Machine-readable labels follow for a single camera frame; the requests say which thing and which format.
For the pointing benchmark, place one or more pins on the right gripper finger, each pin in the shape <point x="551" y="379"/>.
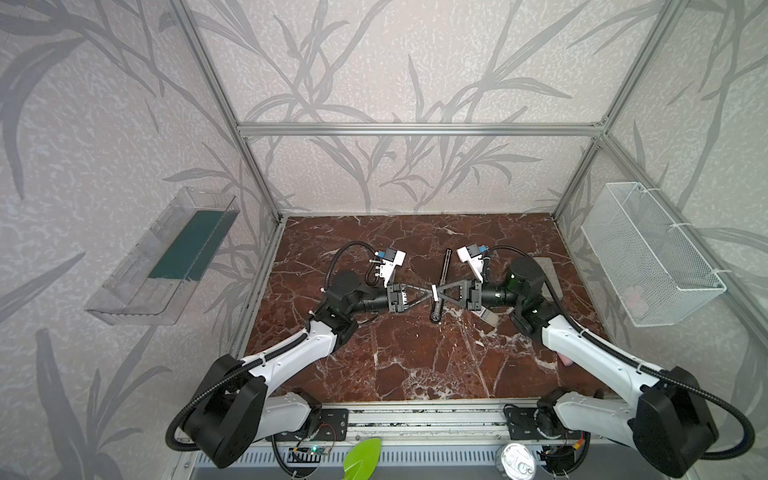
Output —
<point x="459" y="285"/>
<point x="444" y="300"/>

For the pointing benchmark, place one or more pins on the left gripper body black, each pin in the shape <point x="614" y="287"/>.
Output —
<point x="397" y="298"/>

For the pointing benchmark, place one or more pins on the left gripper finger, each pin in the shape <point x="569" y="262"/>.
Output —
<point x="419" y="301"/>
<point x="427" y="291"/>

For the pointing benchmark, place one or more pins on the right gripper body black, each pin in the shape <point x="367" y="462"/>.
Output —
<point x="472" y="294"/>

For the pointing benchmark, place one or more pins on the red white staples box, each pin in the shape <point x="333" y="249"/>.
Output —
<point x="489" y="317"/>

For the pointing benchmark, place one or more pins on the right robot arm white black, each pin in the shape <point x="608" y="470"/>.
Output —
<point x="663" y="414"/>

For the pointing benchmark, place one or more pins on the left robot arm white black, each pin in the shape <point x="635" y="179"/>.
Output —
<point x="235" y="405"/>

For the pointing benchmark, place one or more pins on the purple pink hand rake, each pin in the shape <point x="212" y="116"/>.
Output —
<point x="565" y="360"/>

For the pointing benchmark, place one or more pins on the pink item in basket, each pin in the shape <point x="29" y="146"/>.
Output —
<point x="635" y="302"/>

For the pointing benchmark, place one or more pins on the small green circuit board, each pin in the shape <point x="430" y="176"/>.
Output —
<point x="312" y="450"/>

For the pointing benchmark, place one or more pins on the green leaf sticker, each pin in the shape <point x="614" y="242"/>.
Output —
<point x="362" y="460"/>

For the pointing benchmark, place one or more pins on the round silver can lid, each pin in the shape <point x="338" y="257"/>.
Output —
<point x="514" y="461"/>

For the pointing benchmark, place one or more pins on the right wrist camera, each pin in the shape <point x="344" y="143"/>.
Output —
<point x="474" y="256"/>

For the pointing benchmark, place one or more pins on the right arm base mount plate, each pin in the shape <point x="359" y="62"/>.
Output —
<point x="521" y="423"/>

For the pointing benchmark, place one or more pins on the white wire mesh basket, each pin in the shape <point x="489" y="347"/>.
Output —
<point x="639" y="244"/>

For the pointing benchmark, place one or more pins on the clear plastic wall tray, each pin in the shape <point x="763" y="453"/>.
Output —
<point x="156" y="280"/>

